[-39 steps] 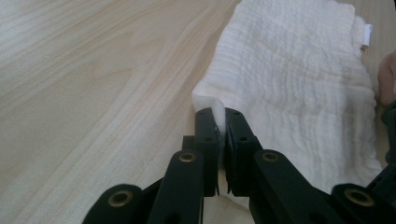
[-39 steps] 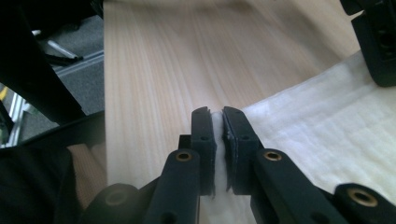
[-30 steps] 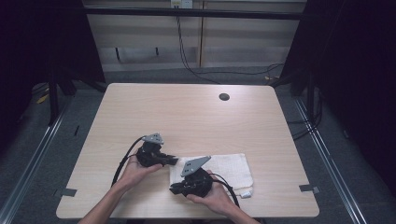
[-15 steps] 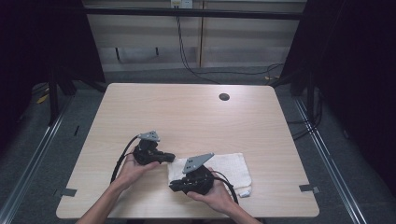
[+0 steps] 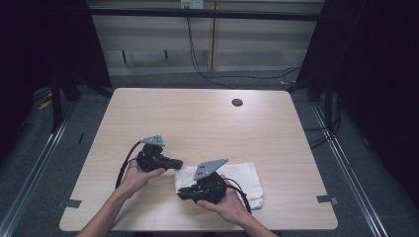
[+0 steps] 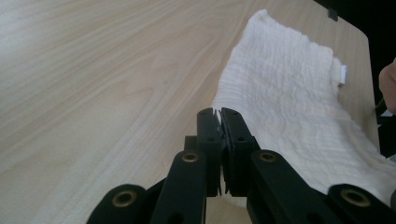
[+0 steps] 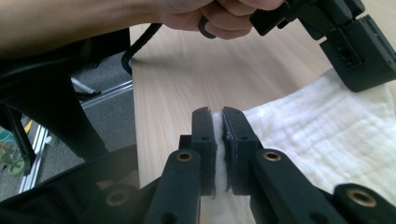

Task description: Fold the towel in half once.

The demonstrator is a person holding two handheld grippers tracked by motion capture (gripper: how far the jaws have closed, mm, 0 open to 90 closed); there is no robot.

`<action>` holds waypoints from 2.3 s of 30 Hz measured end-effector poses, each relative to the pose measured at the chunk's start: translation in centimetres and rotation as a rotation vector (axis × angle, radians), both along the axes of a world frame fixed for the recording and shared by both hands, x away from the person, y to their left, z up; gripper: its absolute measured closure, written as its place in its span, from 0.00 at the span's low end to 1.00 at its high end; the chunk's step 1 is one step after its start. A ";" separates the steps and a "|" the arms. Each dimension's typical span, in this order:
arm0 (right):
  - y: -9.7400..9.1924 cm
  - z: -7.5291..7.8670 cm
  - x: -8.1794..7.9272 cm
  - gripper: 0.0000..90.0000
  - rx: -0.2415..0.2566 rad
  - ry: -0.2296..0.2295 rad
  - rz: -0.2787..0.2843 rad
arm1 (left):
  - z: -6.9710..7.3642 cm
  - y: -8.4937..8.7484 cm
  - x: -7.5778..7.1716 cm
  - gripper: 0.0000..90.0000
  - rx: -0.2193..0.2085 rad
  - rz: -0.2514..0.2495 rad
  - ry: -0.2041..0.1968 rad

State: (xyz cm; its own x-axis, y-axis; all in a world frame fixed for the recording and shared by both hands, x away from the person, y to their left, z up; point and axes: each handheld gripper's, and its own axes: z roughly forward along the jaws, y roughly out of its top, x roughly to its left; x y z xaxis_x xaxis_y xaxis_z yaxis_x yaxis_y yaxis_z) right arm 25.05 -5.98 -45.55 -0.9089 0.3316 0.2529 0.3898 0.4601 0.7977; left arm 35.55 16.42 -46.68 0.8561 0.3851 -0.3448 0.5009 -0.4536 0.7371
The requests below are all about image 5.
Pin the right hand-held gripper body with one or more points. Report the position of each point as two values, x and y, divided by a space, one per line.
209 189

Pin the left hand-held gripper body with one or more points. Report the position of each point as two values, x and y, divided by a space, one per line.
151 159

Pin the white cloth towel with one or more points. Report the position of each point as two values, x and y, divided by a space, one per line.
247 182

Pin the person's left hand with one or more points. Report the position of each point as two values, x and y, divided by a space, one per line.
138 179

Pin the person's right hand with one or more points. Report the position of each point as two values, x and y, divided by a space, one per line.
227 207

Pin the grey tape strip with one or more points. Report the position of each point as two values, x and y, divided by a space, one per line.
328 199
72 203

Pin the black metal stand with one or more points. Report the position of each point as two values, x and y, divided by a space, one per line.
327 98
56 105

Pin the yellow floor object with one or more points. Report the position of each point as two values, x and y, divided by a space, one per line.
44 104

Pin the black curtain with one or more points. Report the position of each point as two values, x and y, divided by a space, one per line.
39 49
372 82

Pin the aluminium floor rail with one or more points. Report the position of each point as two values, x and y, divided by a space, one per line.
349 171
36 168

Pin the black horizontal frame bar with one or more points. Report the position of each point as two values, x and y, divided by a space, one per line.
204 14

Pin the white wall power outlet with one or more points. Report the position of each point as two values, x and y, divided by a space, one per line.
192 3

